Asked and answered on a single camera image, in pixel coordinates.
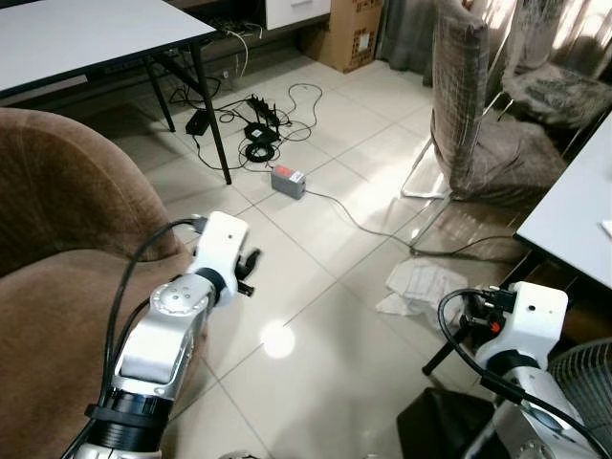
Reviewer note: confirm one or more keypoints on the printed white paper sheet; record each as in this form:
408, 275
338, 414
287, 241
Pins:
607, 229

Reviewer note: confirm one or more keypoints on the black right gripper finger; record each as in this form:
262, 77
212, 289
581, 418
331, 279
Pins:
448, 351

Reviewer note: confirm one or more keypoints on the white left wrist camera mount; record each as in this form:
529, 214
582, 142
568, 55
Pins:
222, 239

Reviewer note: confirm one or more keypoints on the grey box with red label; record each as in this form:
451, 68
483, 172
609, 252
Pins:
287, 184

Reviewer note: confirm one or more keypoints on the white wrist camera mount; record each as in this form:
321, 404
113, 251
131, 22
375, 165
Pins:
531, 311
222, 239

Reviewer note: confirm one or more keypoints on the white table with black legs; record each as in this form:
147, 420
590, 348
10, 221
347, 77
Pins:
76, 33

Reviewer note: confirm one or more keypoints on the crumpled white paper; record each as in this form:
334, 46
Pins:
416, 282

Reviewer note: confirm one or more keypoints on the brown fabric sofa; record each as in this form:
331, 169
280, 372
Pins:
57, 287

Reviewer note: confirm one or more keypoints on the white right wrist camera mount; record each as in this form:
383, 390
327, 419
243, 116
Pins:
531, 311

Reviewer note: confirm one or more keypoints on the white table with dark frame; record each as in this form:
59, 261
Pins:
574, 220

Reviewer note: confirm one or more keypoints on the black bag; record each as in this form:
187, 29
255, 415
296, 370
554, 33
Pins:
440, 426

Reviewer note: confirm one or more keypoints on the black router with antennas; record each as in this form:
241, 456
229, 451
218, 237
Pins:
260, 129

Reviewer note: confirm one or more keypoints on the grey mesh fan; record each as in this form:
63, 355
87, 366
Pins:
588, 382

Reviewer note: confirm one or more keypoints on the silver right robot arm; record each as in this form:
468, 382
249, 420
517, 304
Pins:
531, 421

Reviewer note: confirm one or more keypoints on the white cabinet drawer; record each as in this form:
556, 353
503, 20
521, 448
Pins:
296, 11

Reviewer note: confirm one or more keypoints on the black power adapter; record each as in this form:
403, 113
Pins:
198, 121

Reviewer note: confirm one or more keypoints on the plaid brown fabric chair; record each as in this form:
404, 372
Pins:
459, 76

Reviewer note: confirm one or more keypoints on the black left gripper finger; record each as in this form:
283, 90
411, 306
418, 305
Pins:
248, 288
254, 259

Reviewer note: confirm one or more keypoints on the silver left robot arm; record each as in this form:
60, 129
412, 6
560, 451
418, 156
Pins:
158, 344

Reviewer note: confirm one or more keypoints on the brown cardboard box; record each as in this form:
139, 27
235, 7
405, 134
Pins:
344, 33

